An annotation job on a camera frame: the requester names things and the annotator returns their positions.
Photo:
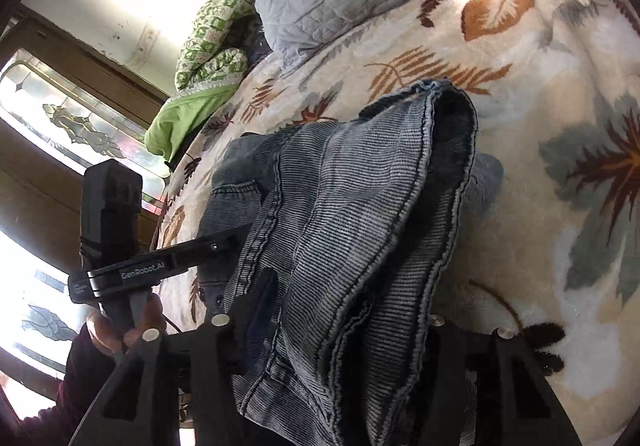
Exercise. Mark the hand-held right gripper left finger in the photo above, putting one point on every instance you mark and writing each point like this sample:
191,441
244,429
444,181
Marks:
235,326

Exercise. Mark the leaf print fleece blanket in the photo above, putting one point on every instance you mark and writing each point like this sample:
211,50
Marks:
550,76

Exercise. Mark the dark purple cloth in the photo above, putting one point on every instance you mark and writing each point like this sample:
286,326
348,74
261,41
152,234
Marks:
257,46

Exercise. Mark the person's left forearm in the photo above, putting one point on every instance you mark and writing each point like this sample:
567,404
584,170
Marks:
65,391

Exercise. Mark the person's left hand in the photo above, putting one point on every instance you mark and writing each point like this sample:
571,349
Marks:
107,333

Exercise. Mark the green patterned quilt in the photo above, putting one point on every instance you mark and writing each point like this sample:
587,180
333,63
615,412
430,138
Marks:
175,126

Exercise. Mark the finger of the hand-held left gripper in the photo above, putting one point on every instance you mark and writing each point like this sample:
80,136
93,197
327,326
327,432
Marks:
220,241

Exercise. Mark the wooden frame glass window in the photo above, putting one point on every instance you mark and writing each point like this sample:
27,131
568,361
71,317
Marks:
50,76

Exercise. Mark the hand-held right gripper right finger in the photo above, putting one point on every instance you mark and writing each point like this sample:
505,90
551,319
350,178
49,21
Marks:
450,361

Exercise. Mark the blue denim pants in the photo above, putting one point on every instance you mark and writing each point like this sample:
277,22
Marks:
350,226

